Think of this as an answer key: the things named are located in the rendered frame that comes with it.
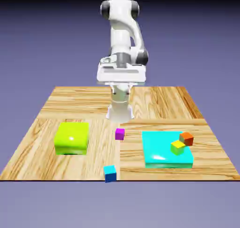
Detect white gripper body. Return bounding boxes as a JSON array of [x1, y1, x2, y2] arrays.
[[96, 62, 147, 86]]

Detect small magenta cube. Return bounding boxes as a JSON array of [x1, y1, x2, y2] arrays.
[[114, 128, 126, 141]]

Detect small yellow cube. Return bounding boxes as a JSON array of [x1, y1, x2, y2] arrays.
[[170, 140, 187, 156]]

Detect small orange cube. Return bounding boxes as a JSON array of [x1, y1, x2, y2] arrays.
[[179, 131, 194, 146]]

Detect small blue cube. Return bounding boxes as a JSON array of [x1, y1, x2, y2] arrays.
[[103, 165, 117, 183]]

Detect large lime green box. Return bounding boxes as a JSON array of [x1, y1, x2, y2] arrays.
[[53, 122, 90, 156]]

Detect large cyan box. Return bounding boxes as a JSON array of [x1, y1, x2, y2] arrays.
[[141, 130, 195, 169]]

